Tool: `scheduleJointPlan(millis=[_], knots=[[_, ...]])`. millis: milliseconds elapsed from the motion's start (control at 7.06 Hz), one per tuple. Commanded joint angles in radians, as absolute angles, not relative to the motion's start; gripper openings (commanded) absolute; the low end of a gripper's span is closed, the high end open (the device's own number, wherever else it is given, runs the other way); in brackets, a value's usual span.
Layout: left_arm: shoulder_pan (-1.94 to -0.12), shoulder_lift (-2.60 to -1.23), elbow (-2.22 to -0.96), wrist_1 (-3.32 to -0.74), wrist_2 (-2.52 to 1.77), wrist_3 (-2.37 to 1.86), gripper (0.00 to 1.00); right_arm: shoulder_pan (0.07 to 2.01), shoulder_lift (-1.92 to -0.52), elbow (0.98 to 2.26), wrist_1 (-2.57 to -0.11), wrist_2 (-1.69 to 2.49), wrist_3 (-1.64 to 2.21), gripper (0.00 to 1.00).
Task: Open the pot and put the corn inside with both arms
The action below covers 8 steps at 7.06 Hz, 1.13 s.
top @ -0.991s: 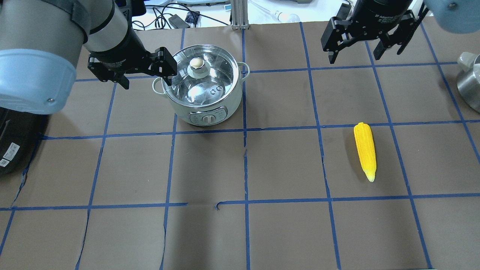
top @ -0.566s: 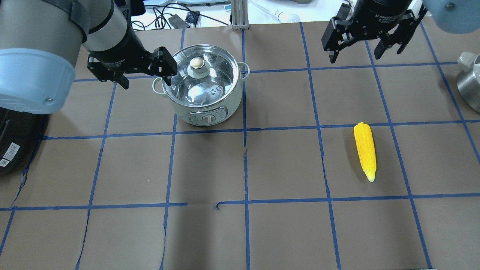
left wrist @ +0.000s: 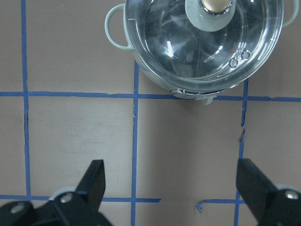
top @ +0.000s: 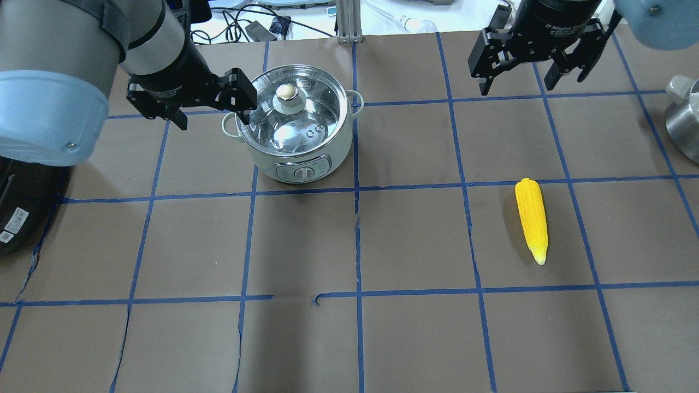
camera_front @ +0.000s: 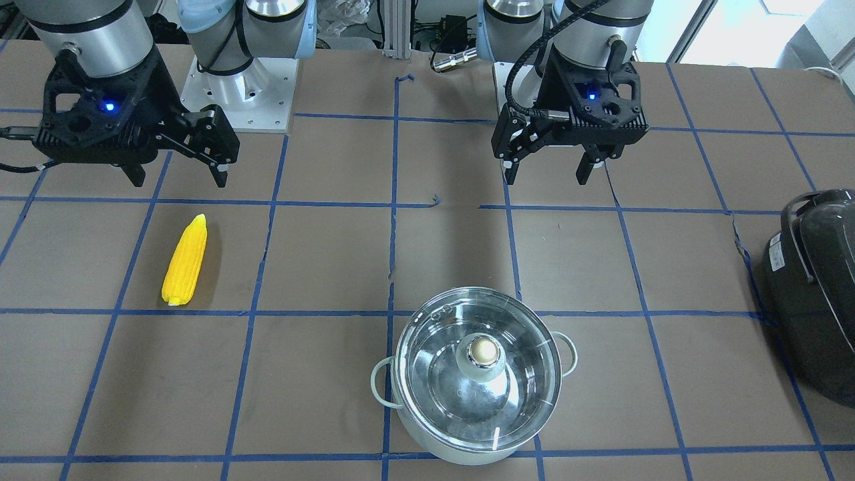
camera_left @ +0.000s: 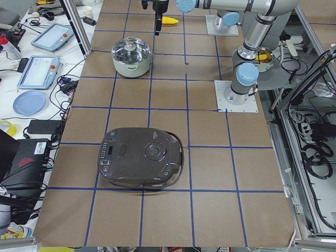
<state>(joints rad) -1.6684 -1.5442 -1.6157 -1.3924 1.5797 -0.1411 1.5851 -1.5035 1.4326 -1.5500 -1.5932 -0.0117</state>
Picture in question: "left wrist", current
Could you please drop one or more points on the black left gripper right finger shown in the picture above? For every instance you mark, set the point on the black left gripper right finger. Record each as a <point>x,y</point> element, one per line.
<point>270,204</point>

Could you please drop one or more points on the glass pot lid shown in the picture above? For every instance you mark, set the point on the glass pot lid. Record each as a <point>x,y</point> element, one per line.
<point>169,47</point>

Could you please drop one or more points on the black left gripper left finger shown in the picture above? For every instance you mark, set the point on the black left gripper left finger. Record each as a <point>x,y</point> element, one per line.
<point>79,207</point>

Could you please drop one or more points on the pale green cooking pot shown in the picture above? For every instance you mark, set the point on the pale green cooking pot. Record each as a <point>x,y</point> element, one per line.
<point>206,15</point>

